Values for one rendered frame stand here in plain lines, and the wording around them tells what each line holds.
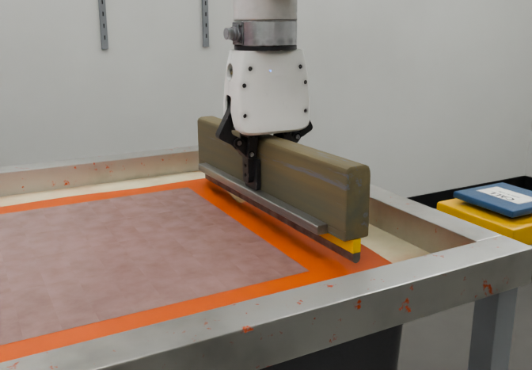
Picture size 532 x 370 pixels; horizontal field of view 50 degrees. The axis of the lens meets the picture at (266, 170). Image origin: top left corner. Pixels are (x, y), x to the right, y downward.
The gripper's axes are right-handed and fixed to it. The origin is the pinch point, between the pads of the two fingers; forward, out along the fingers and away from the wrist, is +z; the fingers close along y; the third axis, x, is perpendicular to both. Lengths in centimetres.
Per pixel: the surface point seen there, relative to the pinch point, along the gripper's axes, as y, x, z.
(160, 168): -5.5, 25.7, 4.7
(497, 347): 29.9, -13.5, 26.7
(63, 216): -23.0, 12.3, 6.0
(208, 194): -2.7, 12.4, 6.1
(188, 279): -15.5, -12.6, 6.2
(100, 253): -21.6, -1.9, 6.1
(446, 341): 122, 80, 101
